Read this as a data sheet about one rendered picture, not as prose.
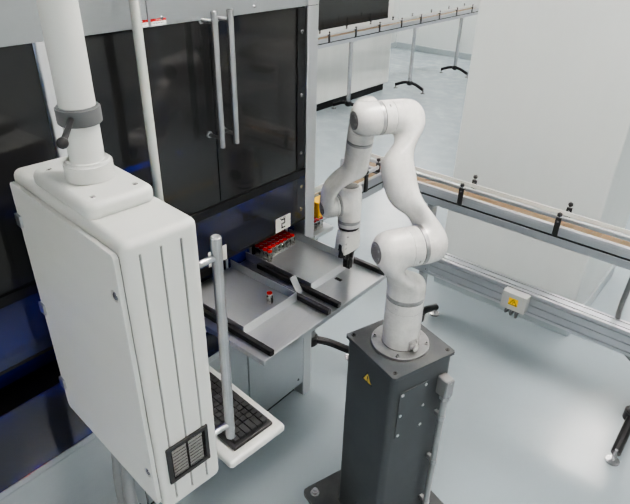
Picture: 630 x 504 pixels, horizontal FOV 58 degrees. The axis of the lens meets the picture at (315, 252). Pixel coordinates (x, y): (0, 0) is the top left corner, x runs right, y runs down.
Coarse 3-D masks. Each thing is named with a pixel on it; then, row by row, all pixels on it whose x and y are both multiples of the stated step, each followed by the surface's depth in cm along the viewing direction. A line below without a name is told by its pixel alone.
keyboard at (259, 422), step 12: (216, 384) 175; (216, 396) 170; (240, 396) 172; (216, 408) 166; (240, 408) 166; (252, 408) 166; (216, 420) 162; (240, 420) 163; (252, 420) 162; (264, 420) 162; (240, 432) 158; (252, 432) 160; (228, 444) 157; (240, 444) 156
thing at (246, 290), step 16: (224, 272) 219; (240, 272) 219; (256, 272) 214; (208, 288) 210; (240, 288) 210; (256, 288) 210; (272, 288) 210; (288, 288) 205; (208, 304) 201; (240, 304) 201; (256, 304) 202; (272, 304) 202; (288, 304) 201; (240, 320) 193; (256, 320) 190
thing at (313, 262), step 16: (304, 240) 240; (256, 256) 224; (288, 256) 230; (304, 256) 231; (320, 256) 231; (336, 256) 231; (288, 272) 214; (304, 272) 220; (320, 272) 221; (336, 272) 219
